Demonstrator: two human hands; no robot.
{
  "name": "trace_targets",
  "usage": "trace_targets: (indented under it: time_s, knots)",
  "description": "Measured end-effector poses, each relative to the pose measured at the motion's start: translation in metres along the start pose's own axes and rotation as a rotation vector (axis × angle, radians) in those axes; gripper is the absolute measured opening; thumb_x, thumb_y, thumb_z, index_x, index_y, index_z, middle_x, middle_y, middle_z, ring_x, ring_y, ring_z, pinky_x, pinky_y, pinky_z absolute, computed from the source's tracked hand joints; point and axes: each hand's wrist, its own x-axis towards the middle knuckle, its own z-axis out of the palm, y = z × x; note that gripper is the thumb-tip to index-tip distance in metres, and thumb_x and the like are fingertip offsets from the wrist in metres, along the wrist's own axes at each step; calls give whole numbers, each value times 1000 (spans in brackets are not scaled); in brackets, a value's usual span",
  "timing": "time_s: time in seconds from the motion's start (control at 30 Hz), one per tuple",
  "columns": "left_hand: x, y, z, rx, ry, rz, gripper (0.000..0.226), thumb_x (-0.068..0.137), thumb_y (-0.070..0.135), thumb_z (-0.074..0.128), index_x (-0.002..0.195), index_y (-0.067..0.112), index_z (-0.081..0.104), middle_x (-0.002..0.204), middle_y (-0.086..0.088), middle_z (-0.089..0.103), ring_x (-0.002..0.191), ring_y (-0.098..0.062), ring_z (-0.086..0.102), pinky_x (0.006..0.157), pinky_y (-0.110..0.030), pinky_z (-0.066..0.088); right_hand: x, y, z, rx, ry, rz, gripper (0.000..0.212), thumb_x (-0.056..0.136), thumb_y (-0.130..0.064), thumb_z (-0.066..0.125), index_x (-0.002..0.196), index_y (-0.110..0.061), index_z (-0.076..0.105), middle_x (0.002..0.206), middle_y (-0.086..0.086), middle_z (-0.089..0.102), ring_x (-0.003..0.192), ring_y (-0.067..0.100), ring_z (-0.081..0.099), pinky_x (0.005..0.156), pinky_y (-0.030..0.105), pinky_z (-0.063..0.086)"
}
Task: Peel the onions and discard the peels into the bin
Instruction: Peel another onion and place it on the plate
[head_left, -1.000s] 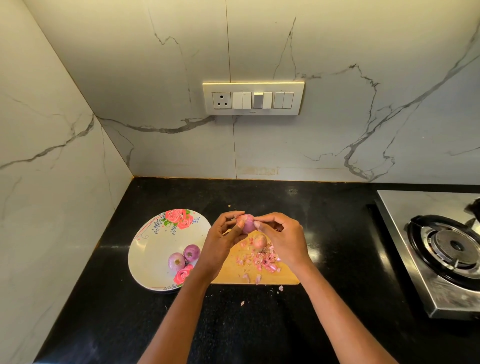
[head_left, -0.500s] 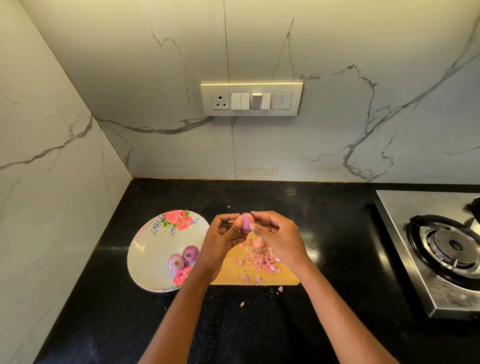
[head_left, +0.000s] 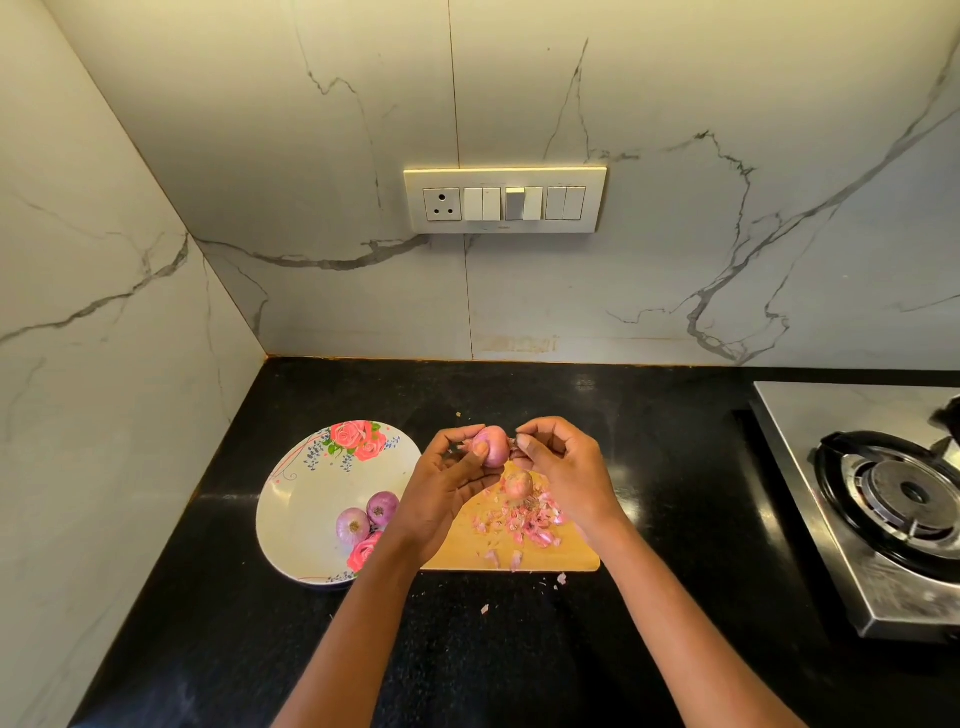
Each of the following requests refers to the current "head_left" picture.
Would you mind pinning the person's right hand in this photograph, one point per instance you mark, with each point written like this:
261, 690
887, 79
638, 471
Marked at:
582, 480

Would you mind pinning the white wall switch panel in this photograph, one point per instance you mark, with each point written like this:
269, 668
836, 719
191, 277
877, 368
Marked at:
506, 200

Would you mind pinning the person's left forearm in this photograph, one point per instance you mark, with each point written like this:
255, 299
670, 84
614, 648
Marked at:
348, 653

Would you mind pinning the person's right forearm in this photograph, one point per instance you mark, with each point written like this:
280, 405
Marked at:
693, 642

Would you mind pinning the stainless steel gas stove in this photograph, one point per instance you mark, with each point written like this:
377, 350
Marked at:
788, 428

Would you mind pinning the black stove burner grate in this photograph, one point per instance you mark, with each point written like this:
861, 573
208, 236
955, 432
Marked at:
885, 498
950, 420

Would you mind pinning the wooden cutting board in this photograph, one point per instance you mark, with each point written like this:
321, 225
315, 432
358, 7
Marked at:
453, 555

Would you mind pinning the person's left hand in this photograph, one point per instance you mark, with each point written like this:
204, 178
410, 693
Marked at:
432, 498

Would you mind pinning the pile of onion peels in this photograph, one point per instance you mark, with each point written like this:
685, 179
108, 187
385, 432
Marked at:
528, 521

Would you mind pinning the black stone countertop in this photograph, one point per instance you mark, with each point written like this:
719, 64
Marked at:
690, 428

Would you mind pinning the small pink onion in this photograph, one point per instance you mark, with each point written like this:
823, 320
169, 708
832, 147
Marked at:
516, 485
383, 509
353, 525
491, 446

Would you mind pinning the white floral plate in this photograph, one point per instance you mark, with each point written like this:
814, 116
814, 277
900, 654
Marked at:
297, 503

